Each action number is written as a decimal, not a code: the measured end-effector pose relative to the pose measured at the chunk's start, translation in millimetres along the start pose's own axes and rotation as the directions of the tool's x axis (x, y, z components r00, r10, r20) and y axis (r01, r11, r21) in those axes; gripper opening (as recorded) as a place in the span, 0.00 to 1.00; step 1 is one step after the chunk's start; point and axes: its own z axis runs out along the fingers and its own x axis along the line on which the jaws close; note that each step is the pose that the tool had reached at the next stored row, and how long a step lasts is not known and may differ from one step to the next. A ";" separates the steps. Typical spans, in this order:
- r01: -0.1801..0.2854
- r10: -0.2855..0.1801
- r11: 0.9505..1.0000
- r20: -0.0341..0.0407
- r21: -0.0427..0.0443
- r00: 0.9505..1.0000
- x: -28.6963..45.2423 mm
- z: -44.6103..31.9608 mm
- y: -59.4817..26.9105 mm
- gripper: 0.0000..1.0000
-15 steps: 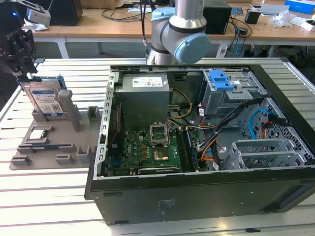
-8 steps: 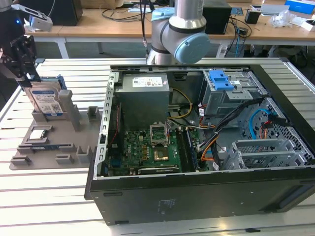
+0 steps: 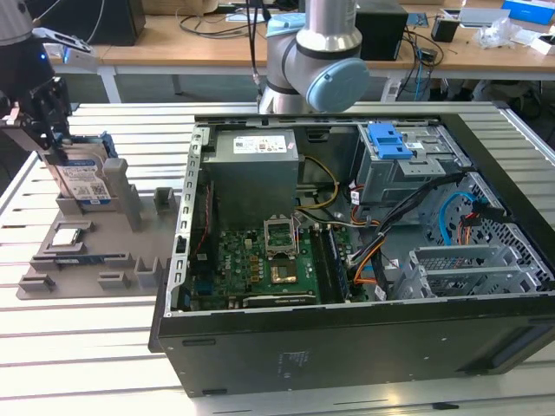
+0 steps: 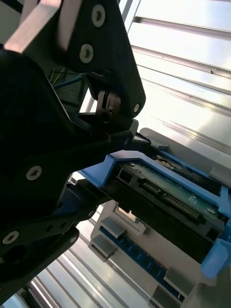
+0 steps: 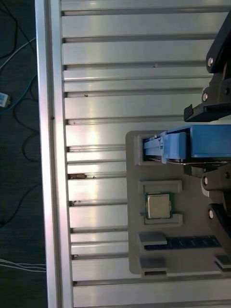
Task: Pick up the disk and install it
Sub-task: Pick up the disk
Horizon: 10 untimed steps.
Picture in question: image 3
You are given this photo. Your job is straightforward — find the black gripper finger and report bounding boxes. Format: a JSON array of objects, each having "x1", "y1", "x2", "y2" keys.
[{"x1": 28, "y1": 77, "x2": 73, "y2": 160}]

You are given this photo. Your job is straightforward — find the hard disk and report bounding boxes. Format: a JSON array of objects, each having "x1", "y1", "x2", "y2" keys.
[{"x1": 34, "y1": 132, "x2": 118, "y2": 207}]

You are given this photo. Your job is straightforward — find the silver disk bay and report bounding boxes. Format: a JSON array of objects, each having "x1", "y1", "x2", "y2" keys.
[{"x1": 396, "y1": 244, "x2": 543, "y2": 300}]

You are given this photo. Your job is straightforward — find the black computer tower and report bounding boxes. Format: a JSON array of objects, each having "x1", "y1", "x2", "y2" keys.
[{"x1": 84, "y1": 0, "x2": 147, "y2": 47}]

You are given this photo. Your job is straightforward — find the wooden desk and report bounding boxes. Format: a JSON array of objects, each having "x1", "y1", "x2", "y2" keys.
[{"x1": 38, "y1": 12, "x2": 555, "y2": 75}]

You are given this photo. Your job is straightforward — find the silver CPU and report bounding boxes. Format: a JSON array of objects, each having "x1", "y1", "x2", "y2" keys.
[{"x1": 47, "y1": 227, "x2": 83, "y2": 248}]

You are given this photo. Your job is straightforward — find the grey parts rack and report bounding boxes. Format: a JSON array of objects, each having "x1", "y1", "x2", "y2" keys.
[{"x1": 16, "y1": 158, "x2": 183, "y2": 300}]

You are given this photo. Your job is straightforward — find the grey power supply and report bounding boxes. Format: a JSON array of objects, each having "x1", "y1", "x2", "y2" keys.
[{"x1": 201, "y1": 128, "x2": 304, "y2": 220}]

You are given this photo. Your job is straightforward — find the green motherboard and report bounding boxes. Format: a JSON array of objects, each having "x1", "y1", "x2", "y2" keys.
[{"x1": 190, "y1": 224, "x2": 352, "y2": 311}]

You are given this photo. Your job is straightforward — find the metal socket cover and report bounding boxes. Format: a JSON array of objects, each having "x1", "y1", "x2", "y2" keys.
[{"x1": 263, "y1": 214, "x2": 301, "y2": 260}]

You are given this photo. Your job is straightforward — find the CPU socket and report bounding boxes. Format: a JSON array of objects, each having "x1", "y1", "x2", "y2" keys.
[{"x1": 267, "y1": 258, "x2": 301, "y2": 289}]

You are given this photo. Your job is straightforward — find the black RAM slot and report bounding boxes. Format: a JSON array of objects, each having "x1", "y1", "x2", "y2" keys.
[{"x1": 310, "y1": 228, "x2": 333, "y2": 304}]

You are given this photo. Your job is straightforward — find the installed dark RAM stick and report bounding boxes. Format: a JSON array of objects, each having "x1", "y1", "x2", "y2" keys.
[{"x1": 327, "y1": 227, "x2": 350, "y2": 302}]

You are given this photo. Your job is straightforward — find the blue plastic drive latch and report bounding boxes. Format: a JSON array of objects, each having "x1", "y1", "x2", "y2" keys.
[{"x1": 366, "y1": 122, "x2": 414, "y2": 160}]

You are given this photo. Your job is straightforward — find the black speaker box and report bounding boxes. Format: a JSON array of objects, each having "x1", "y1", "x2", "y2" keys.
[{"x1": 355, "y1": 8, "x2": 409, "y2": 62}]

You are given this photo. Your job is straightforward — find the grey metal drive cage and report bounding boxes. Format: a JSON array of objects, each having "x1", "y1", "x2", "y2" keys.
[{"x1": 350, "y1": 123, "x2": 473, "y2": 218}]

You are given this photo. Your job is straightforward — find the black open PC case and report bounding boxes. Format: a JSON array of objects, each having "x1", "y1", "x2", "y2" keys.
[{"x1": 148, "y1": 101, "x2": 555, "y2": 398}]

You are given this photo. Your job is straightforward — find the small black container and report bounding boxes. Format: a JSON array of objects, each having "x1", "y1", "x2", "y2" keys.
[{"x1": 431, "y1": 16, "x2": 460, "y2": 43}]

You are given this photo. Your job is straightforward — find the white flat box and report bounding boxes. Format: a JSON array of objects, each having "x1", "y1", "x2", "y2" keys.
[{"x1": 458, "y1": 6, "x2": 511, "y2": 29}]

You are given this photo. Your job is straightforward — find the clear plastic bag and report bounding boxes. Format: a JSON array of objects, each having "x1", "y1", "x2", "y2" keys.
[{"x1": 472, "y1": 16, "x2": 524, "y2": 49}]

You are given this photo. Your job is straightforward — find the blue cardboard box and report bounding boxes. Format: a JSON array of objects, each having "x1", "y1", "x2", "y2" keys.
[{"x1": 501, "y1": 0, "x2": 555, "y2": 23}]

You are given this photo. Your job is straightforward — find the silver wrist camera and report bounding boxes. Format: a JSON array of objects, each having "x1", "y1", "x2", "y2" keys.
[{"x1": 32, "y1": 26, "x2": 100, "y2": 70}]

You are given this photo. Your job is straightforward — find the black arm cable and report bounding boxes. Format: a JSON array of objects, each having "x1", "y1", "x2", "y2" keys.
[{"x1": 245, "y1": 0, "x2": 266, "y2": 107}]

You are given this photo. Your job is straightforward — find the yellow wires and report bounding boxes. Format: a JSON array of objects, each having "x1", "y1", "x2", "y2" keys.
[{"x1": 298, "y1": 155, "x2": 339, "y2": 213}]

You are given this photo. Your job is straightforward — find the orange wire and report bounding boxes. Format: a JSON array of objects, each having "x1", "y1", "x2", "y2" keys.
[{"x1": 353, "y1": 242, "x2": 382, "y2": 287}]

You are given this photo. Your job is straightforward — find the black cable bundle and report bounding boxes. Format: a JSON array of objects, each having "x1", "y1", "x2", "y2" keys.
[{"x1": 346, "y1": 172, "x2": 469, "y2": 270}]

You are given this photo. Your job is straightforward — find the blue flat wire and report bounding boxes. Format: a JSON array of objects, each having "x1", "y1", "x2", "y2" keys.
[{"x1": 440, "y1": 190, "x2": 486, "y2": 248}]

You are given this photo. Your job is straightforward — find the black connector red wires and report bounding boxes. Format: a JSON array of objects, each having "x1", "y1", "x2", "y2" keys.
[{"x1": 457, "y1": 198, "x2": 507, "y2": 246}]

